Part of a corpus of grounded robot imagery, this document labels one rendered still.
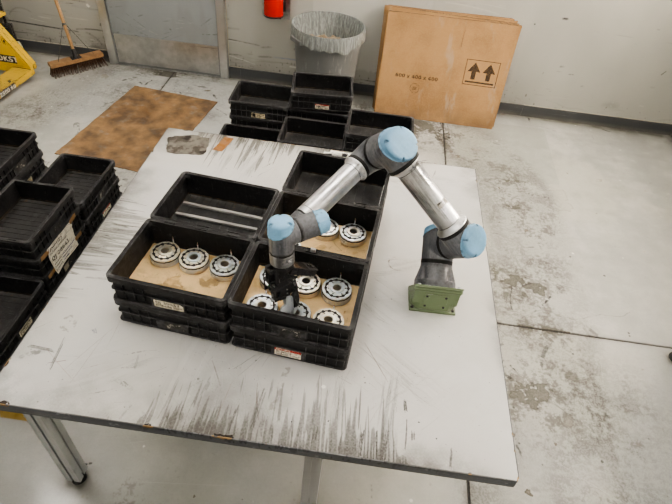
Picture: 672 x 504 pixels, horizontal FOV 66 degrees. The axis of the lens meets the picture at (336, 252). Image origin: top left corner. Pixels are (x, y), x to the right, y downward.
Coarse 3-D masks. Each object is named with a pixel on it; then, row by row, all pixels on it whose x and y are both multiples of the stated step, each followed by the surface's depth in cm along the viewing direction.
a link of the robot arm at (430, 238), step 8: (432, 224) 190; (424, 232) 193; (432, 232) 189; (424, 240) 192; (432, 240) 188; (424, 248) 191; (432, 248) 188; (424, 256) 191; (432, 256) 188; (440, 256) 187
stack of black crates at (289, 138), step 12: (288, 120) 331; (300, 120) 330; (312, 120) 329; (288, 132) 336; (300, 132) 336; (312, 132) 335; (324, 132) 334; (336, 132) 333; (300, 144) 309; (312, 144) 309; (324, 144) 329; (336, 144) 331
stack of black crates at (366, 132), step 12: (348, 120) 311; (360, 120) 325; (372, 120) 324; (384, 120) 323; (396, 120) 322; (408, 120) 321; (348, 132) 314; (360, 132) 322; (372, 132) 324; (348, 144) 306
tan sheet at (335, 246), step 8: (368, 232) 203; (312, 240) 197; (336, 240) 198; (368, 240) 200; (320, 248) 194; (328, 248) 195; (336, 248) 195; (344, 248) 196; (352, 248) 196; (360, 248) 196; (360, 256) 193
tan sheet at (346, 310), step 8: (256, 272) 183; (256, 280) 180; (256, 288) 178; (352, 288) 181; (248, 296) 175; (320, 296) 177; (352, 296) 178; (280, 304) 173; (312, 304) 174; (320, 304) 175; (328, 304) 175; (352, 304) 176; (312, 312) 172; (344, 312) 173; (352, 312) 173; (344, 320) 171
